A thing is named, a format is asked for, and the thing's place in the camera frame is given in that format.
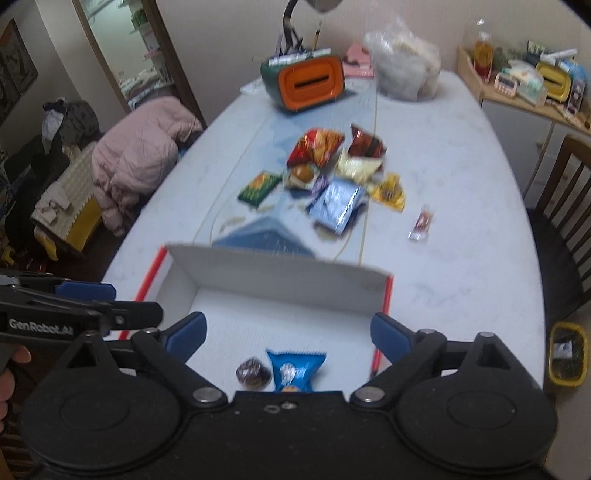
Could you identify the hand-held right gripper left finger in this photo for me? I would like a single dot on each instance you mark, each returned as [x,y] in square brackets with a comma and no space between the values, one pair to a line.
[187,330]

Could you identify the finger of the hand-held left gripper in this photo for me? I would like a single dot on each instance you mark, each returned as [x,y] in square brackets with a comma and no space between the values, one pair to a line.
[85,290]
[138,311]

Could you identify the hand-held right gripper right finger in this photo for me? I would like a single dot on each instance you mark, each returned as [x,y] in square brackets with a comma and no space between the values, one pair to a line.
[388,334]

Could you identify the dark round snack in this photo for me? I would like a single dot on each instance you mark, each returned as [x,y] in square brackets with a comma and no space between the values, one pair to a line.
[251,373]

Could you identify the white cardboard box red edges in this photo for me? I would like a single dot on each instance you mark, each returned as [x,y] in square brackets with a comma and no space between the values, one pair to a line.
[277,318]

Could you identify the small red white snack stick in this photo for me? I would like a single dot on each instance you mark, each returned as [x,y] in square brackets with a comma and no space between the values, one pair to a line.
[422,224]

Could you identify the dull blue packet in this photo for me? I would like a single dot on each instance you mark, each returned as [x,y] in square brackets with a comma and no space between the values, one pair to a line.
[358,218]

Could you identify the silver blue snack packet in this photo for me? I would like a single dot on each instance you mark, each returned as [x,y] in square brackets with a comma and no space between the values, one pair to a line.
[337,205]

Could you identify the yellow snack packet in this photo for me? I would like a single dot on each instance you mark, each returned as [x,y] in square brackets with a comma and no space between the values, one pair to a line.
[390,194]

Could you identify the green snack packet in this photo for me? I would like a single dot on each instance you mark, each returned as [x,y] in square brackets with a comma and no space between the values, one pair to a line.
[258,187]

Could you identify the small purple snack packet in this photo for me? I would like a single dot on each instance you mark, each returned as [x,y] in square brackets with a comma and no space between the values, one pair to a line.
[321,185]

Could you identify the pale yellow snack bag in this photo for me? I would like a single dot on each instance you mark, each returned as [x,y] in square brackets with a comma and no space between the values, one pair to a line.
[358,170]

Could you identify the clear bun packet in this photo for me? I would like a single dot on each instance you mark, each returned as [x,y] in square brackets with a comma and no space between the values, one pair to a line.
[302,175]

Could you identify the dark red snack bag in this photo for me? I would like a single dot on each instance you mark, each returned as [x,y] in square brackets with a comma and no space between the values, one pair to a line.
[367,143]

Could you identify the red chips bag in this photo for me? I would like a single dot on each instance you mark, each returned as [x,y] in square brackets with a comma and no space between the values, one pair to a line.
[316,147]

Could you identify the person's left hand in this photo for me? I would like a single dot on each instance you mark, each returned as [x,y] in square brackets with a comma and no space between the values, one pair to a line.
[11,378]

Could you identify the beige quilted cloth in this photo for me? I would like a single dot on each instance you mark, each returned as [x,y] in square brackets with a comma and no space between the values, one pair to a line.
[60,189]

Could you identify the pink padded jacket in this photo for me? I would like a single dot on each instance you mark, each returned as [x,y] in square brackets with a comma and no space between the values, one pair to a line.
[138,152]

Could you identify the yellow basket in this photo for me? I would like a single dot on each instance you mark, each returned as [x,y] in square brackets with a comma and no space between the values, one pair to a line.
[554,364]

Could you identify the dark grey jacket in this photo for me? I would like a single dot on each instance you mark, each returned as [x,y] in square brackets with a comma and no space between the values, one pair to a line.
[74,122]

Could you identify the white cabinet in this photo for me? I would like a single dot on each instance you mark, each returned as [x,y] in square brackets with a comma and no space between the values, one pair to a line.
[512,134]

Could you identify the white paper leaflet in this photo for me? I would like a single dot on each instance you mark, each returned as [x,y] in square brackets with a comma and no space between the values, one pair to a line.
[253,86]

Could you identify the wooden chair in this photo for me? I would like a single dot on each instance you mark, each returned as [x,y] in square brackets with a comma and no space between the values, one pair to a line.
[570,152]

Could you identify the white shelf unit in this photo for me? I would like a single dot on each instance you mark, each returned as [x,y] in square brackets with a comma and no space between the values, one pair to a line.
[152,41]

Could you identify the green orange tissue box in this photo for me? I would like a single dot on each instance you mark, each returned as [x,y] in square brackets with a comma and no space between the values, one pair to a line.
[307,83]

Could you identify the clear plastic bag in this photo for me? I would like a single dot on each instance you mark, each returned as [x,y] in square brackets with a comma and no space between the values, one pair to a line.
[406,64]

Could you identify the white pink kitchen timer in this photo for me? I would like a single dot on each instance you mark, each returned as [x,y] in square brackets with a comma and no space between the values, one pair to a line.
[504,84]

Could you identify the white wet wipes pack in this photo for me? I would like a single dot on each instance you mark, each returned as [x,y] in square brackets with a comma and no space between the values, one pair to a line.
[524,81]

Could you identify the orange liquid bottle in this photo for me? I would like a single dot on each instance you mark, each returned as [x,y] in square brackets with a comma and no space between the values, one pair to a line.
[483,53]

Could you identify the yellow tissue box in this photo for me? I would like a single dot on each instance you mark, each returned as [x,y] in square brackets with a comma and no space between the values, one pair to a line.
[554,83]

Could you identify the clear glass dome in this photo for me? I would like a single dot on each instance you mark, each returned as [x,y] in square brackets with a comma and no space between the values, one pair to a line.
[468,32]

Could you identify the silver desk lamp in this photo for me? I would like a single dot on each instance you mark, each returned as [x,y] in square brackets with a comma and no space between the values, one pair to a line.
[290,27]

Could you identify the light blue packet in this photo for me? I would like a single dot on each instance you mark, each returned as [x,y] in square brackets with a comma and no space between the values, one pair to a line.
[577,76]

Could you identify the white marker tube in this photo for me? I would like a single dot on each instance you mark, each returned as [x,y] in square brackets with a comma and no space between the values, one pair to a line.
[558,54]

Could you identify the framed wall picture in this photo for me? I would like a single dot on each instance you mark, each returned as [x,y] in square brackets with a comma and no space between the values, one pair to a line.
[14,69]

